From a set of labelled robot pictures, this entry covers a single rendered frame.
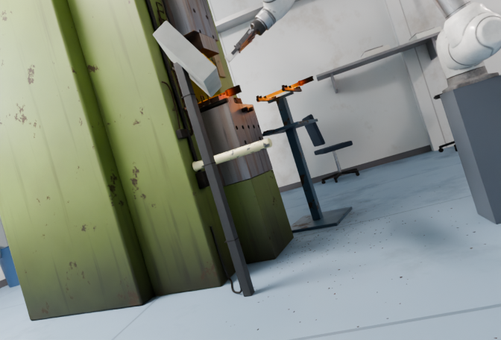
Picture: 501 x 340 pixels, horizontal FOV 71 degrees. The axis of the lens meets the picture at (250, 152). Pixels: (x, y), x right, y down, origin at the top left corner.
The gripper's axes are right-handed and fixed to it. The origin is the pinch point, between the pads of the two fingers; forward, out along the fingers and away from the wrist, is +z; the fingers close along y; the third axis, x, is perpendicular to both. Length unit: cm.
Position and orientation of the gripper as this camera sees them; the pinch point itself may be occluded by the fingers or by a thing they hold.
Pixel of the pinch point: (232, 54)
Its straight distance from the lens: 173.5
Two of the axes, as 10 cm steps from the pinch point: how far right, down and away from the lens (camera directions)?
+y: -0.2, 0.3, 10.0
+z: -6.8, 7.3, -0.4
